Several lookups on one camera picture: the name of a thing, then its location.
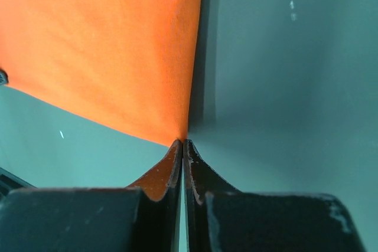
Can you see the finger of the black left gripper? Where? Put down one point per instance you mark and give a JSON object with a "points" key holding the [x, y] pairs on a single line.
{"points": [[3, 78]]}

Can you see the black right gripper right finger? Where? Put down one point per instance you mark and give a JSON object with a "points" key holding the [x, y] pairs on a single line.
{"points": [[222, 218]]}

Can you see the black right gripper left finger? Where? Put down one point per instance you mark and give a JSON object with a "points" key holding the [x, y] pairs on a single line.
{"points": [[143, 216]]}

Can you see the orange t-shirt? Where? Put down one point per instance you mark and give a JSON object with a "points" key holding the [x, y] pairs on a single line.
{"points": [[125, 64]]}

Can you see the aluminium table frame rail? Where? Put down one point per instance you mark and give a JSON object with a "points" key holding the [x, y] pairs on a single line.
{"points": [[10, 182]]}

